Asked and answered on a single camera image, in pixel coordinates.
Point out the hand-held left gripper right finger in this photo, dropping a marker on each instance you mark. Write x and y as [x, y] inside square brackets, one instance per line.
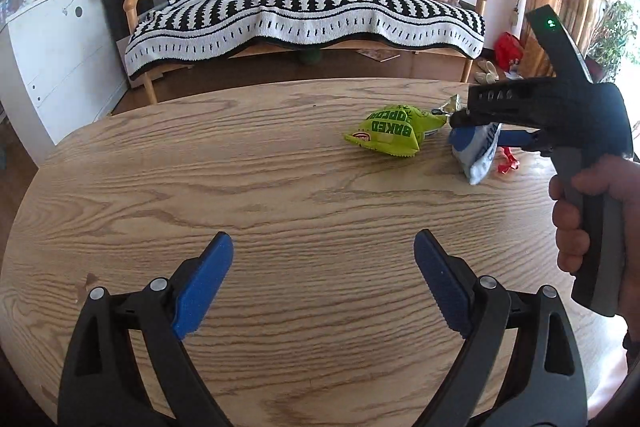
[442, 287]

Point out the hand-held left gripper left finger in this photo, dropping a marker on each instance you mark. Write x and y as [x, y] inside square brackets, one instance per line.
[202, 287]

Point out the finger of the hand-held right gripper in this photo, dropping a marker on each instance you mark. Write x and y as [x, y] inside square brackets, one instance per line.
[515, 138]
[510, 102]

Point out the blue and white wrapper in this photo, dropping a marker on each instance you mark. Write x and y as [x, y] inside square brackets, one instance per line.
[475, 152]

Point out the person's right hand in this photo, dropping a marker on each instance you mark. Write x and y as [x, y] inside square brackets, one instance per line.
[567, 227]

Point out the red crumpled wrapper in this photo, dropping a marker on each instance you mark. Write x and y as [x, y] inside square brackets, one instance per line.
[507, 164]

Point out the beige slippers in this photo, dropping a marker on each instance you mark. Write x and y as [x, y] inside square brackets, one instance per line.
[486, 72]

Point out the red bag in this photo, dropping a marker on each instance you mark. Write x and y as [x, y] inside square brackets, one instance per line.
[507, 49]

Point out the green potted plant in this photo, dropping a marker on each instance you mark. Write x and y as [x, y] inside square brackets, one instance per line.
[617, 32]

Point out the green snack packet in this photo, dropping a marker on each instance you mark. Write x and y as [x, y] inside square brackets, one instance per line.
[395, 129]

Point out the brown cardboard sheet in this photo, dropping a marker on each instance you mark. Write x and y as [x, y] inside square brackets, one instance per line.
[377, 55]

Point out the white cabinet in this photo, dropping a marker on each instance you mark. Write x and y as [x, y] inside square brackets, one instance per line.
[60, 57]

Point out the black cabinet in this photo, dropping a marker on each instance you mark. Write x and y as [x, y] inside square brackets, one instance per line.
[120, 7]

